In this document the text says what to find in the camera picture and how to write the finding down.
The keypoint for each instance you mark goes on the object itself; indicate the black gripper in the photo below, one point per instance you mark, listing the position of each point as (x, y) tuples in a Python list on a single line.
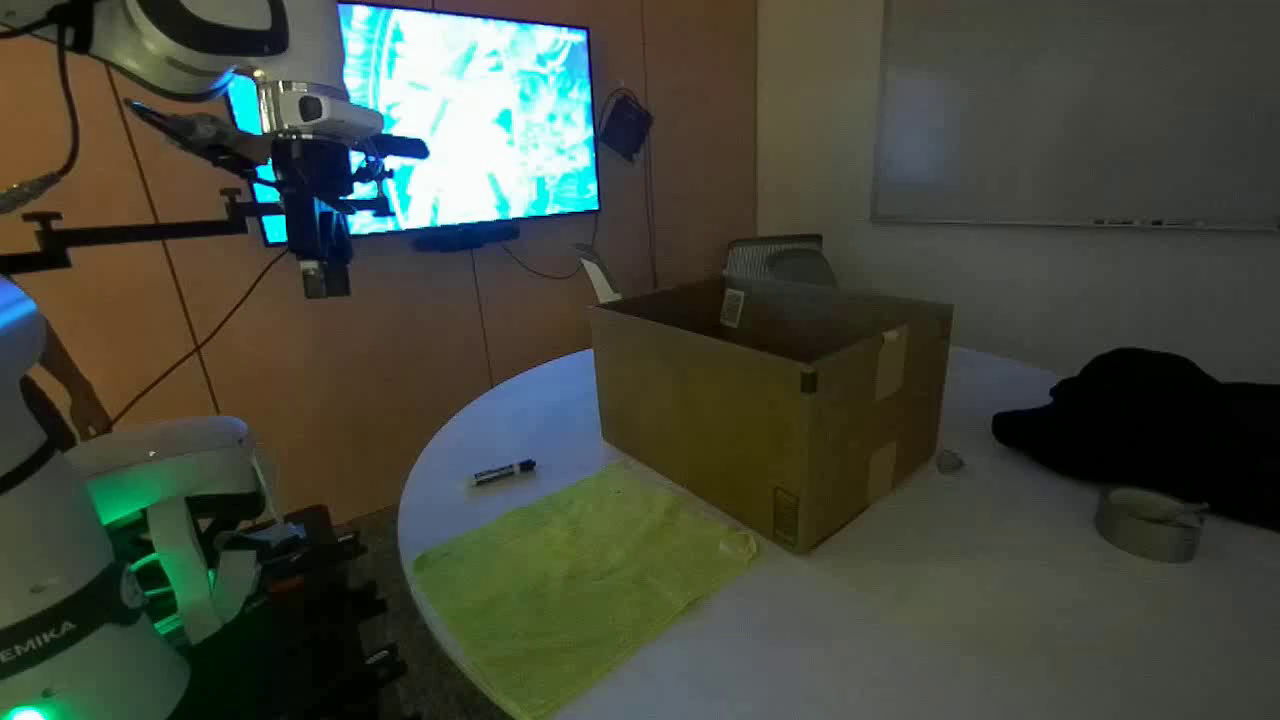
[(318, 201)]

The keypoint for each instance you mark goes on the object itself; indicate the black marker with white label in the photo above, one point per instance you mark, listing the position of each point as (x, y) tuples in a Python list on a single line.
[(507, 472)]

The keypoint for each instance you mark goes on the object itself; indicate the yellow-green towel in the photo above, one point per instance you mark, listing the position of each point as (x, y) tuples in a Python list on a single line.
[(572, 586)]

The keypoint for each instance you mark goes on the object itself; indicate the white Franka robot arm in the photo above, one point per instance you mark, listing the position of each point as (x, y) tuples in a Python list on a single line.
[(52, 626)]

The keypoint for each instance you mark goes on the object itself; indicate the open cardboard box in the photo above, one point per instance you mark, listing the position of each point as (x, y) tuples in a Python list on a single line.
[(721, 412)]

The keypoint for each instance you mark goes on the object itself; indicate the black robot stand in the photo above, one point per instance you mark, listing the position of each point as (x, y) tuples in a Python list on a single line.
[(295, 626)]

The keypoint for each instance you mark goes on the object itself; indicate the small grey object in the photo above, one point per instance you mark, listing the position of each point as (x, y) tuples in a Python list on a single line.
[(950, 462)]

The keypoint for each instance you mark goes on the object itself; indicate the black cloth bundle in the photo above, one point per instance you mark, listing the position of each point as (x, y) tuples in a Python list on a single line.
[(1160, 425)]

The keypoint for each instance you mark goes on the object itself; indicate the grey tape roll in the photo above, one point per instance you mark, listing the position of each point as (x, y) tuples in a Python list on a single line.
[(1148, 525)]

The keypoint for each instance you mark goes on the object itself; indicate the black stereo camera bar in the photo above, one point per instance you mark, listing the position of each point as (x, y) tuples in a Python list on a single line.
[(397, 145)]

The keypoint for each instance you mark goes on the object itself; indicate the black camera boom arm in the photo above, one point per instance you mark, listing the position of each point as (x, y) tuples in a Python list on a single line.
[(134, 235)]

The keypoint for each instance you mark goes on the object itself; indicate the wall-mounted TV screen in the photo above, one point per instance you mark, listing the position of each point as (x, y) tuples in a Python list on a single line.
[(494, 106)]

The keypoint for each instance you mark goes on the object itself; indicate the black wall-mounted device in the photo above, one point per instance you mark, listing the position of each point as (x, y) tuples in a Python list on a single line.
[(627, 127)]

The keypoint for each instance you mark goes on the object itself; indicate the wall whiteboard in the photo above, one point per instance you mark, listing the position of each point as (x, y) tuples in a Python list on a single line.
[(1081, 106)]

